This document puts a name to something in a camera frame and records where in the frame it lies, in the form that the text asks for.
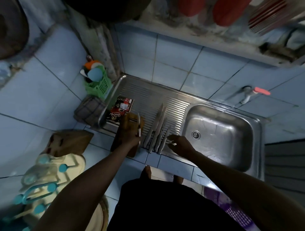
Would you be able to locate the red black sachet pack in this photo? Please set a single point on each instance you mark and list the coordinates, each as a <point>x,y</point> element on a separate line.
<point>120,109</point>

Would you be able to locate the person's right forearm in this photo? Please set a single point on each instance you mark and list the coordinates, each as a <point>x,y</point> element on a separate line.
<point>250,195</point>

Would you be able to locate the red striped drinking glass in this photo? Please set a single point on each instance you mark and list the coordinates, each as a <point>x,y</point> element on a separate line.
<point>269,14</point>

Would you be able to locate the stainless steel sink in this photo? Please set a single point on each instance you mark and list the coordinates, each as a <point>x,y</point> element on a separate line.
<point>226,138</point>

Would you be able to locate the orange plastic utensil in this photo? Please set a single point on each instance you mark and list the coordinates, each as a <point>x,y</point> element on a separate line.
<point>91,64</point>

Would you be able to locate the cream cup rack teal knobs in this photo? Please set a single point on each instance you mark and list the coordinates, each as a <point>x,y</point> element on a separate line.
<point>69,164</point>

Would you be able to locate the person's right hand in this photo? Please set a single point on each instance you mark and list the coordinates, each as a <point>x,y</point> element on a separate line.
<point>182,145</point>

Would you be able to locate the grey slatted wooden door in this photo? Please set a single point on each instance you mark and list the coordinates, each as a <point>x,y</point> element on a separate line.
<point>286,166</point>

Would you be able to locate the small wooden cutting board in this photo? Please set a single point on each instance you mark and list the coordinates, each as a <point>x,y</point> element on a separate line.
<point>141,120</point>

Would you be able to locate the person's left forearm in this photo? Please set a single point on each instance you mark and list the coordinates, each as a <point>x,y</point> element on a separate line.
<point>83,192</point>

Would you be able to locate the knives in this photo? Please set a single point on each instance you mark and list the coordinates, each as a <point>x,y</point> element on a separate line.
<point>139,126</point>

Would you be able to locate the dark round hanging pan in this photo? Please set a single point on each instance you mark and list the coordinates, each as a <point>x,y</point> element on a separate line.
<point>107,9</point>
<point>12,28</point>

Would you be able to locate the checked dishcloth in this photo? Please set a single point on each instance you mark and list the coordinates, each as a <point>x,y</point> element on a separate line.
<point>89,110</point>

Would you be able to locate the red plastic cup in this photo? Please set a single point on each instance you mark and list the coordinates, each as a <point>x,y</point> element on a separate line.
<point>228,12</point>
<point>190,7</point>

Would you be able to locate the clear glass cup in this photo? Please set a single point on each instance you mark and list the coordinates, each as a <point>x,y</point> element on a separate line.
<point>44,159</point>
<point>29,178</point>

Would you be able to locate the wooden knife block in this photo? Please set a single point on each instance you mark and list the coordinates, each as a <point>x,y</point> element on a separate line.
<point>71,141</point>

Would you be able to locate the wooden scrub brush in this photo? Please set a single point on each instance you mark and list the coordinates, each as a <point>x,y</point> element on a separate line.
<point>278,52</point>

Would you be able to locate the round brown-rimmed plate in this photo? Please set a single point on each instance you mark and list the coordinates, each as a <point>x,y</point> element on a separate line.
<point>100,219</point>

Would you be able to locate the person's right foot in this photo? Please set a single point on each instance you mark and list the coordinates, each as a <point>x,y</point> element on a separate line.
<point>178,179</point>

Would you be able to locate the person's black clothing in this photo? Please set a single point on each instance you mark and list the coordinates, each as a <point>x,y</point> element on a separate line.
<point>171,207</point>

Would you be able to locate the person's left hand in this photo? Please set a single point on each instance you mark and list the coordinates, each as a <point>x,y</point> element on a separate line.
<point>129,135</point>

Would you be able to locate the person's left foot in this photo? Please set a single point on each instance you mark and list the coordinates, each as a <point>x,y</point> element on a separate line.
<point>145,171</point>

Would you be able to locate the person's foot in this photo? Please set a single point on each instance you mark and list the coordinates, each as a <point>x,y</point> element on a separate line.
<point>178,179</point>
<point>145,171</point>

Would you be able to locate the green plastic basket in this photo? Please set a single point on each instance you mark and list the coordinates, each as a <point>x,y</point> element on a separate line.
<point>100,88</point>

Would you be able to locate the purple plastic basket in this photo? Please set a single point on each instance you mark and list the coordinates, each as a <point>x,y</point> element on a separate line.
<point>228,209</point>

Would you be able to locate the light blue plastic scoop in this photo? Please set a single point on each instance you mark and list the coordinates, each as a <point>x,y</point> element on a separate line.
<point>94,74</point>

